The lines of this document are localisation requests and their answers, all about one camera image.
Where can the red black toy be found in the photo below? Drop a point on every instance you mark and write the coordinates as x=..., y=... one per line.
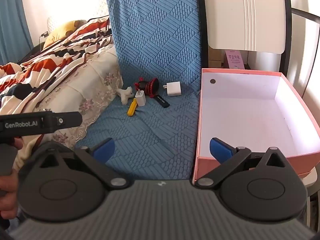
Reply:
x=150, y=87

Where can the blue textured cover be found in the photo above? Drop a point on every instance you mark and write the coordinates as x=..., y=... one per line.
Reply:
x=155, y=42

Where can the small white charger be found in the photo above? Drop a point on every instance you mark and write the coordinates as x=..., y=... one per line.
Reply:
x=140, y=100

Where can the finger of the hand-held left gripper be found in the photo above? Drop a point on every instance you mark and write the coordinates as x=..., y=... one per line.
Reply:
x=71, y=120

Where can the blue curtain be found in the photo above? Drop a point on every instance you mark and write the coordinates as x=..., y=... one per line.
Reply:
x=12, y=17

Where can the black usb stick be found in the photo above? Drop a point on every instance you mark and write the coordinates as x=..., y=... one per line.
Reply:
x=160, y=100

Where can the pink drink carton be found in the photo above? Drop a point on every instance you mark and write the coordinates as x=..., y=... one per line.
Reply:
x=235, y=60

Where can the white bone-shaped toy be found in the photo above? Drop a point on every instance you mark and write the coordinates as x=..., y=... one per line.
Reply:
x=125, y=93

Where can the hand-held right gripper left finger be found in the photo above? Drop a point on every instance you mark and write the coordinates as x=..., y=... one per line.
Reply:
x=105, y=151

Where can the yellow plush pillow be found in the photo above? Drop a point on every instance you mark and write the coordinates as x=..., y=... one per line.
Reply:
x=65, y=28

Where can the black metal chair frame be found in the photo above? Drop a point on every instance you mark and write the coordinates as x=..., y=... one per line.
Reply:
x=201, y=17

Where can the beige floral bedsheet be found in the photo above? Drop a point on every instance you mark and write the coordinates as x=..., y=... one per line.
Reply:
x=95, y=75

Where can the person's left hand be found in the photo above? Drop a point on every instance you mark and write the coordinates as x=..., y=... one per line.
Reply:
x=7, y=205

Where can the red white striped quilt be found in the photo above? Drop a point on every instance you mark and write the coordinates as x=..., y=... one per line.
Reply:
x=50, y=62

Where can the brown cardboard box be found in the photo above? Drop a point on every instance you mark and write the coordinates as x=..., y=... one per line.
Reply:
x=215, y=55

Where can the pink cardboard box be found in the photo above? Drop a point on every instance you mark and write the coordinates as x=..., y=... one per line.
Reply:
x=245, y=120

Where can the large white charger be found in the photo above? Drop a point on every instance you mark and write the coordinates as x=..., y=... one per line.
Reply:
x=174, y=89

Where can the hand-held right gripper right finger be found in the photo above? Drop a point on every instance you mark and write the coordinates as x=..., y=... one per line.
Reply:
x=220, y=151

